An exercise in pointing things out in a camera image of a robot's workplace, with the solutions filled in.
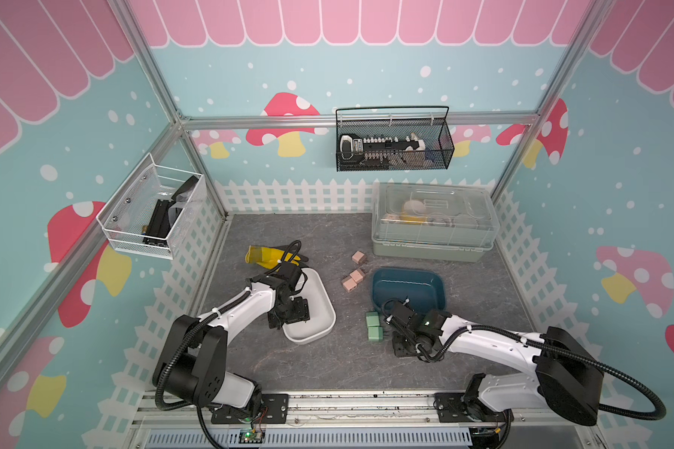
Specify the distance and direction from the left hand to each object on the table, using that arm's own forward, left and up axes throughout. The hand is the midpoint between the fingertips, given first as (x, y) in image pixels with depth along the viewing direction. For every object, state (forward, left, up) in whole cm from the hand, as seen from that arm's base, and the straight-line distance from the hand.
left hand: (295, 323), depth 87 cm
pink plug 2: (+19, -20, -1) cm, 27 cm away
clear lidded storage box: (+33, -46, +13) cm, 58 cm away
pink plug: (+26, -20, -1) cm, 33 cm away
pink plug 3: (+15, -17, -1) cm, 22 cm away
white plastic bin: (+4, -8, -3) cm, 10 cm away
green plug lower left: (-3, -25, 0) cm, 25 cm away
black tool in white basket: (+13, +33, +30) cm, 47 cm away
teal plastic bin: (+15, -44, -3) cm, 46 cm away
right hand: (-7, -32, -1) cm, 32 cm away
